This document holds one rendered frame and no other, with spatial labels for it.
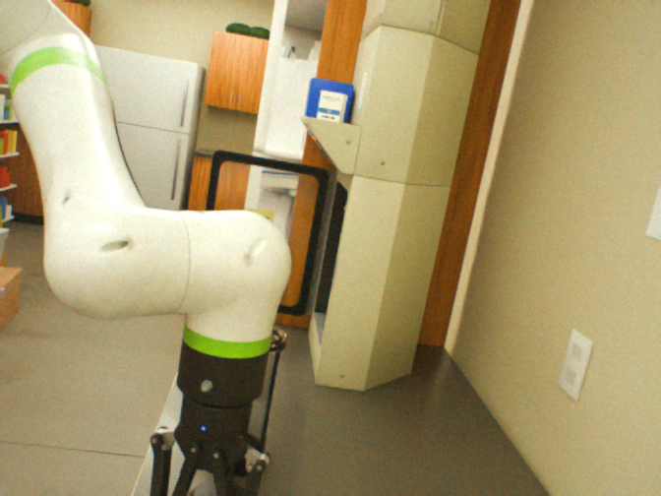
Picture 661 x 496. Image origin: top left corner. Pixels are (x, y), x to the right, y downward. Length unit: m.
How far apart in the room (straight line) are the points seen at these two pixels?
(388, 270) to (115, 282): 0.87
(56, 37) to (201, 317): 0.44
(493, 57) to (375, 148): 0.56
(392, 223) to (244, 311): 0.75
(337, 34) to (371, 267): 0.63
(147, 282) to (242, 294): 0.09
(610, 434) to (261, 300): 0.70
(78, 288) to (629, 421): 0.84
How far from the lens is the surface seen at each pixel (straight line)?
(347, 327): 1.37
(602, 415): 1.16
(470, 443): 1.33
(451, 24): 1.38
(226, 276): 0.59
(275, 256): 0.61
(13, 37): 0.90
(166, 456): 0.75
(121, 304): 0.57
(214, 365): 0.64
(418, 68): 1.31
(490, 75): 1.75
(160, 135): 6.26
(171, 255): 0.57
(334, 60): 1.66
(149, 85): 6.28
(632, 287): 1.12
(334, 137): 1.29
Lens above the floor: 1.51
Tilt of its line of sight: 11 degrees down
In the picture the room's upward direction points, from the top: 10 degrees clockwise
